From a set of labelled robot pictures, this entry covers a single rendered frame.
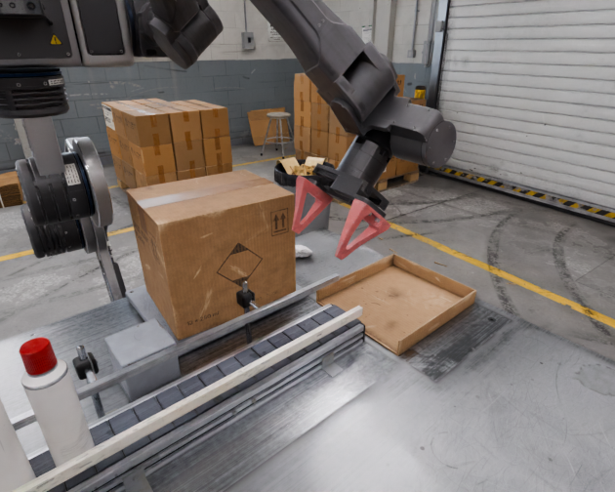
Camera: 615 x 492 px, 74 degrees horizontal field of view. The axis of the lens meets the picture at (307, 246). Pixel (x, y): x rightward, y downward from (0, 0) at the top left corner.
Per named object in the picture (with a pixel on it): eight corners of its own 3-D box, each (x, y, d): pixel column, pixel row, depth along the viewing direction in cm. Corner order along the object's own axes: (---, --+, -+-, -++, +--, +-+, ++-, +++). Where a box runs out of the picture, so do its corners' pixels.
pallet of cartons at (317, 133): (341, 204, 400) (347, 78, 349) (290, 184, 460) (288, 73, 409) (420, 182, 466) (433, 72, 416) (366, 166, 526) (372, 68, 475)
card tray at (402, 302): (397, 356, 86) (399, 341, 84) (315, 302, 103) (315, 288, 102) (473, 303, 103) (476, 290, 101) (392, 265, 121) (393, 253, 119)
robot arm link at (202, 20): (169, -1, 77) (150, 19, 76) (189, -6, 69) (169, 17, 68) (203, 41, 83) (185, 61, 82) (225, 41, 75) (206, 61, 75)
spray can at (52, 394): (60, 480, 56) (12, 365, 47) (52, 454, 60) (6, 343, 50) (100, 458, 59) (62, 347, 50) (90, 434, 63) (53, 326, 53)
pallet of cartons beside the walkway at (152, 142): (238, 202, 407) (230, 107, 367) (154, 222, 362) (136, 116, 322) (189, 174, 493) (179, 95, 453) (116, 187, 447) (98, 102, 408)
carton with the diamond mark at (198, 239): (178, 342, 87) (156, 224, 75) (145, 291, 104) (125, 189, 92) (297, 297, 102) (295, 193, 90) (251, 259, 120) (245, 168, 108)
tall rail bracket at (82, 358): (103, 448, 66) (79, 370, 59) (91, 420, 71) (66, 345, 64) (124, 437, 68) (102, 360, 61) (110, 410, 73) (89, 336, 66)
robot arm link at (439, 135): (367, 50, 52) (325, 100, 51) (442, 53, 44) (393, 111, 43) (400, 120, 60) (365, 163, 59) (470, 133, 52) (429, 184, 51)
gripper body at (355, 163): (358, 193, 51) (389, 142, 50) (308, 173, 58) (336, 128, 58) (384, 215, 55) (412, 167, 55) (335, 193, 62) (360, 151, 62)
